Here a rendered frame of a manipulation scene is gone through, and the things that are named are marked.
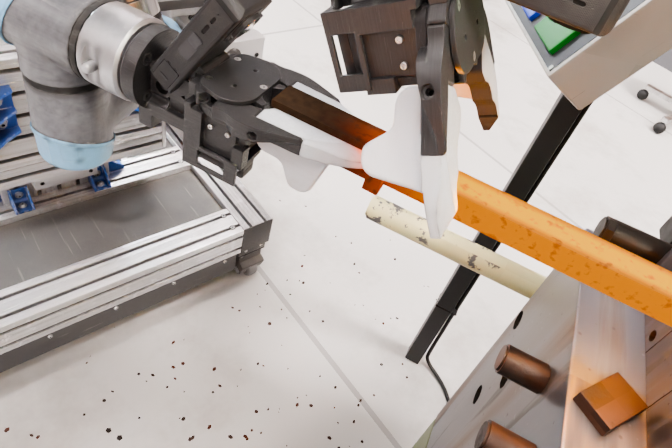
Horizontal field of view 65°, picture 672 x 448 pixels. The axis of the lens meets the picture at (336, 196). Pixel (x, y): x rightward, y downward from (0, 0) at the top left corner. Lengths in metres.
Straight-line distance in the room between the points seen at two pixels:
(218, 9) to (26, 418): 1.15
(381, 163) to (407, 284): 1.36
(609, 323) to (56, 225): 1.21
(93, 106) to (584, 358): 0.49
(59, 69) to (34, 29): 0.04
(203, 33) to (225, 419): 1.07
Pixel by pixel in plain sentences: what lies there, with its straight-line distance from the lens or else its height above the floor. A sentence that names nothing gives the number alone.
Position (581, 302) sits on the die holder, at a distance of 0.52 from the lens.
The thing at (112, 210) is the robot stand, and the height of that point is 0.21.
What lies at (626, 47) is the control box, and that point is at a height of 1.02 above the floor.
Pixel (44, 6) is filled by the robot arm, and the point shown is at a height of 1.01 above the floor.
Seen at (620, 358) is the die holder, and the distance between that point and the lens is 0.50.
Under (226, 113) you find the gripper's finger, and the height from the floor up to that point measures 1.01.
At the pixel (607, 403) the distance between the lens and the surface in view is 0.45.
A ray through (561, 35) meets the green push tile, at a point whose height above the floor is 1.00.
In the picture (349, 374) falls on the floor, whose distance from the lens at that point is 1.45.
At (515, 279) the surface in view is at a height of 0.63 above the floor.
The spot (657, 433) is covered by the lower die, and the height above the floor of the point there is 0.93.
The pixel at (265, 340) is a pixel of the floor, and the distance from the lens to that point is 1.46.
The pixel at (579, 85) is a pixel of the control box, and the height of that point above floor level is 0.96.
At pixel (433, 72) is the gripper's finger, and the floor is 1.11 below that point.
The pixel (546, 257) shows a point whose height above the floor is 1.00.
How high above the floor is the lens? 1.24
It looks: 42 degrees down
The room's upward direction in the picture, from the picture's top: 17 degrees clockwise
